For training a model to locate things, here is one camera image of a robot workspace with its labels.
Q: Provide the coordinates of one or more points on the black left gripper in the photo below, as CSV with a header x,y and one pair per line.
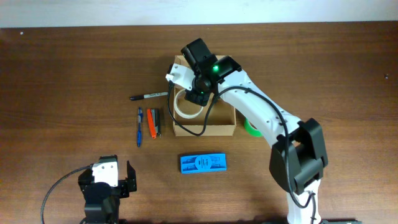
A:
x,y
123,183

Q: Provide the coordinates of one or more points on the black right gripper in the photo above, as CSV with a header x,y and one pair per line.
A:
x,y
197,98

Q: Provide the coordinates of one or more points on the white masking tape roll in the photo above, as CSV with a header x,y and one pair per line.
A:
x,y
179,111

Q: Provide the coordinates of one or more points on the brown cardboard box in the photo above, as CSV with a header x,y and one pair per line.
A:
x,y
221,120

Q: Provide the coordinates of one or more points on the black permanent marker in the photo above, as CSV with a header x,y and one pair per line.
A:
x,y
150,95

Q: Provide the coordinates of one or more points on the blue plastic staple case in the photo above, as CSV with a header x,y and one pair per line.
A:
x,y
202,163

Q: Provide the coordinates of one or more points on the green tape roll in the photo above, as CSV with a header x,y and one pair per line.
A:
x,y
251,129

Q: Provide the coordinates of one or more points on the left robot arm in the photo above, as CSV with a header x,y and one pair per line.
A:
x,y
102,190

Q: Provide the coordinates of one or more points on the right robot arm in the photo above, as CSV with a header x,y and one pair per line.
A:
x,y
298,151

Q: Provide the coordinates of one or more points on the blue ballpoint pen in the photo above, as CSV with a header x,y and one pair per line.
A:
x,y
139,124

